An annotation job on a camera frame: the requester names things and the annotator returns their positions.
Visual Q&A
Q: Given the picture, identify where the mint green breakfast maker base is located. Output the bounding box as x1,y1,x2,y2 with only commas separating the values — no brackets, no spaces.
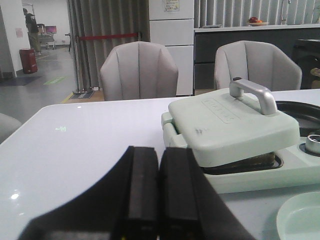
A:
161,99,320,195

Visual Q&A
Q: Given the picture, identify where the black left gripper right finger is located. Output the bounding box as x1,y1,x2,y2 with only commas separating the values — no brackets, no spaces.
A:
159,147,254,240

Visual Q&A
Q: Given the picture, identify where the grey chair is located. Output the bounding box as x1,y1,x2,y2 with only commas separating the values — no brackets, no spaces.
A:
214,40,302,91
100,41,179,101

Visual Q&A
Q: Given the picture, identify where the silver left control knob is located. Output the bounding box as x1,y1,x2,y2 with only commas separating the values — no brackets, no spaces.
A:
305,133,320,157

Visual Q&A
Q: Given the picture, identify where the black round frying pan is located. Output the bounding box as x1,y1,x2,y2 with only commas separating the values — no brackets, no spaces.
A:
276,100,320,137

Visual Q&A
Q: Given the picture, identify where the white refrigerator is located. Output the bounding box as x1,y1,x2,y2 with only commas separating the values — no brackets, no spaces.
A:
148,0,195,96

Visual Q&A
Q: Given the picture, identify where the grey chair left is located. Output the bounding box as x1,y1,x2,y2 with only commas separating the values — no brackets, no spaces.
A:
100,41,179,101

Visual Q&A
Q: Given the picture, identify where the red barrier belt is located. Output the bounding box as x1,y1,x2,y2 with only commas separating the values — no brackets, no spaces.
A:
73,32,141,41

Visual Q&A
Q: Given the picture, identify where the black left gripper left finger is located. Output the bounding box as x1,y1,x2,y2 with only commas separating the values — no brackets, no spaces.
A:
18,146,158,240

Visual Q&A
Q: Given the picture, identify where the fruit plate on counter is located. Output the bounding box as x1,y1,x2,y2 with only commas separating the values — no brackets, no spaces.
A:
247,16,269,27

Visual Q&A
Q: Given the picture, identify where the red bin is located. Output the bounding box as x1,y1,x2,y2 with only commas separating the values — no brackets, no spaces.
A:
19,48,38,74

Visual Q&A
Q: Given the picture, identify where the mint green plate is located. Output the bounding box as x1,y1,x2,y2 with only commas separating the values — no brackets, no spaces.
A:
276,191,320,240

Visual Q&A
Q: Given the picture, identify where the person in background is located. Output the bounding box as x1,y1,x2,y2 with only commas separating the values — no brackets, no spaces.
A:
23,8,42,56

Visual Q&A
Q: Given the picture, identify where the bread slice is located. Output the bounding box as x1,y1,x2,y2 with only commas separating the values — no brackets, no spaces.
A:
225,152,276,168

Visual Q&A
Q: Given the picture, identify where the pink monitor in background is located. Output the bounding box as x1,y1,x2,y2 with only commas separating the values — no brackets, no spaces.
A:
45,25,57,34

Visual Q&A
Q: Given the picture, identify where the dark kitchen counter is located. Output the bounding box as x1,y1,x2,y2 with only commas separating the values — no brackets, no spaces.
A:
194,24,320,90

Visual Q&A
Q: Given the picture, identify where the mint green sandwich maker lid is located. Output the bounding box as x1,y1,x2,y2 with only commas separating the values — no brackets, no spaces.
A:
161,77,300,168

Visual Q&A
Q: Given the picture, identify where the grey chair right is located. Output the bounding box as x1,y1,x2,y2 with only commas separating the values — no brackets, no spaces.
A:
214,40,302,91

